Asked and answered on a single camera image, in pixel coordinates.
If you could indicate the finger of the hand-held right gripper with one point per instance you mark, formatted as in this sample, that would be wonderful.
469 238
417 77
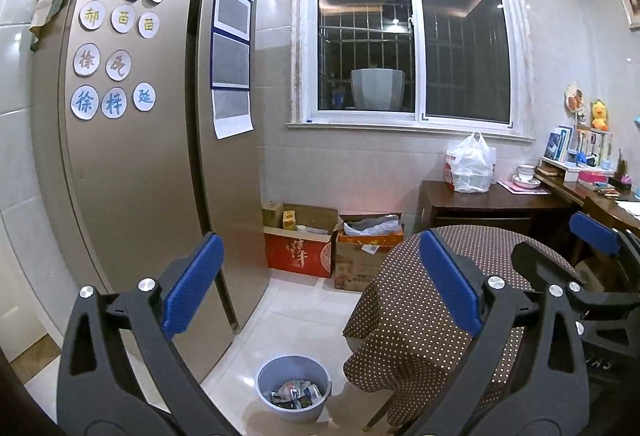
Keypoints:
595 233
535 261

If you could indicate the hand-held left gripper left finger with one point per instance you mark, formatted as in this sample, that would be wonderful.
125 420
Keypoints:
192 286

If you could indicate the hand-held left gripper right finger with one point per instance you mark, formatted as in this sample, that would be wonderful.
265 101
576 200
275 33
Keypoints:
450 283

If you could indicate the blue plastic bucket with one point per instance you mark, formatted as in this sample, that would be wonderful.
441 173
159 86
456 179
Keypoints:
265 396

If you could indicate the heap of wrappers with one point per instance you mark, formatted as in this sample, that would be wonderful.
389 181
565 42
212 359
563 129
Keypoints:
295 396

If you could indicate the wooden chair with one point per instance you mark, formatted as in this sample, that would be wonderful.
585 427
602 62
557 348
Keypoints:
595 206

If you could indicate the brown polka dot tablecloth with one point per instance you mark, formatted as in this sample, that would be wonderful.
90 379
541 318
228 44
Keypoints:
410 316

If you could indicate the pink tissue box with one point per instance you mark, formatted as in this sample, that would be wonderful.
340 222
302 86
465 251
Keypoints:
592 177

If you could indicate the dark pen holder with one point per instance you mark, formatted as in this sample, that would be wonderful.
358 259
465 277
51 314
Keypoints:
622 182

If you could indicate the pink placemat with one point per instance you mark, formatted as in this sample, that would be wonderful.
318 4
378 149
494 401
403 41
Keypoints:
544 189

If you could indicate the bowl on saucer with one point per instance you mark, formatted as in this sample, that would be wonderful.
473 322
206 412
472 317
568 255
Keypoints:
526 183

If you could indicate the wooden desktop shelf organiser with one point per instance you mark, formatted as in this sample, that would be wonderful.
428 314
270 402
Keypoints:
552 165

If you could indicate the dark wooden desk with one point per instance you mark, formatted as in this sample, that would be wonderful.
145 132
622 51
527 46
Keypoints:
475 201

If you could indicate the white bowl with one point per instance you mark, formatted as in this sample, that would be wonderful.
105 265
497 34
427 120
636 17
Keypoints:
526 172

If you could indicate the blue book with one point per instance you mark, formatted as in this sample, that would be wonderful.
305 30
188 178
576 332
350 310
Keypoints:
556 145

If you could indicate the brown printed cardboard box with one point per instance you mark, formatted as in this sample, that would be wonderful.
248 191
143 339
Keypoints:
352 266

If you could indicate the grey plastic bag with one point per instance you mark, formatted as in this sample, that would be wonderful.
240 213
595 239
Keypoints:
370 225

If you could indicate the small brown cardboard box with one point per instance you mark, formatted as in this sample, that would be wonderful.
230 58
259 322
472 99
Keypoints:
272 215

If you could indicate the red cardboard box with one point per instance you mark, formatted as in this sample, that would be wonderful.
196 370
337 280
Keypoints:
297 256

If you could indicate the red white package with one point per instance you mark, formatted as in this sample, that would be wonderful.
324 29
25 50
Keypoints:
449 171

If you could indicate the white plastic bag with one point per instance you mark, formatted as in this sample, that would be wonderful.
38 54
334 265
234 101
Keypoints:
472 166

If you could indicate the yellow carton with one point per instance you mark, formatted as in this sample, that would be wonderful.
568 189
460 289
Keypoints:
289 221

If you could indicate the silver double-door refrigerator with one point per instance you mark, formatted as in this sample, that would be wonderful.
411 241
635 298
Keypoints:
125 191

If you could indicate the yellow plush duck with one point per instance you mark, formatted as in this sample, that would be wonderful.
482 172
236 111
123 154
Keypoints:
600 115

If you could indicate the white printed sheet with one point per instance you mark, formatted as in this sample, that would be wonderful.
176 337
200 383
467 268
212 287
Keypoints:
231 112

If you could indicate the white framed sliding window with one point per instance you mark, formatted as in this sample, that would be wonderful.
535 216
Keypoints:
365 115

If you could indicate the white ribbed planter pot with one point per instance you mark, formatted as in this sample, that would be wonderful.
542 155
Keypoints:
377 91

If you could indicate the round character fridge magnets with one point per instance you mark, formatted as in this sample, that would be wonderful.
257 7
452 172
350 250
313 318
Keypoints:
85 102

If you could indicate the blue bordered printed sheet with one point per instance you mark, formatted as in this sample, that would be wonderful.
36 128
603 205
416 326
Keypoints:
232 9
230 62

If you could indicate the round cartoon wall decoration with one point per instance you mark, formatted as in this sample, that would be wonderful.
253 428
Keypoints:
575 97

